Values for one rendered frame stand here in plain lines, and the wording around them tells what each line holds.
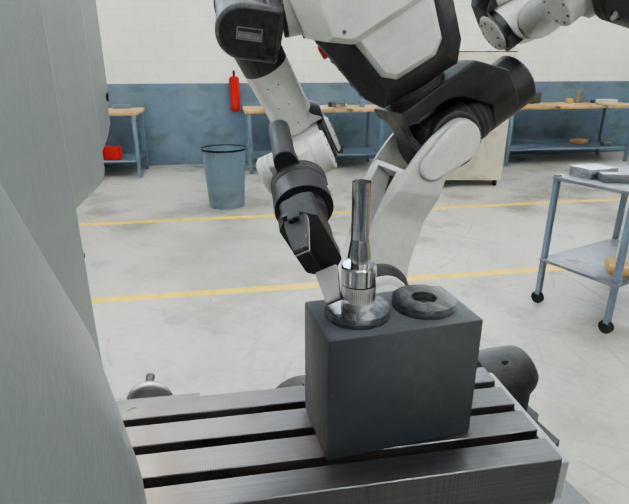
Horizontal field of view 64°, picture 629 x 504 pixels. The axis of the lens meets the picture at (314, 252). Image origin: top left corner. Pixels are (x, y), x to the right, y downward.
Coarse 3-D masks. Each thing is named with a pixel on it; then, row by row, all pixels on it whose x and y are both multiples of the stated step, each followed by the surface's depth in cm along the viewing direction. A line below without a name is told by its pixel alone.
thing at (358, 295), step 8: (344, 280) 66; (352, 280) 65; (360, 280) 65; (368, 280) 65; (344, 288) 67; (352, 288) 66; (360, 288) 65; (368, 288) 66; (344, 296) 67; (352, 296) 66; (360, 296) 66; (368, 296) 66; (344, 304) 67; (352, 304) 66; (360, 304) 66; (368, 304) 67; (352, 312) 67; (360, 312) 67
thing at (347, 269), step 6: (342, 264) 67; (348, 264) 67; (372, 264) 67; (342, 270) 66; (348, 270) 65; (354, 270) 65; (360, 270) 65; (366, 270) 65; (372, 270) 65; (348, 276) 65; (354, 276) 65; (360, 276) 65; (366, 276) 65
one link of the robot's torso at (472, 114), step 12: (444, 108) 99; (456, 108) 98; (468, 108) 98; (420, 120) 100; (432, 120) 98; (444, 120) 96; (480, 120) 99; (420, 132) 99; (432, 132) 97; (480, 132) 100; (420, 144) 100
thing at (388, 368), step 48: (432, 288) 74; (336, 336) 64; (384, 336) 64; (432, 336) 67; (480, 336) 69; (336, 384) 65; (384, 384) 67; (432, 384) 69; (336, 432) 68; (384, 432) 70; (432, 432) 72
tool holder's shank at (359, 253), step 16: (352, 192) 63; (368, 192) 62; (352, 208) 64; (368, 208) 63; (352, 224) 64; (368, 224) 64; (352, 240) 65; (368, 240) 65; (352, 256) 65; (368, 256) 65
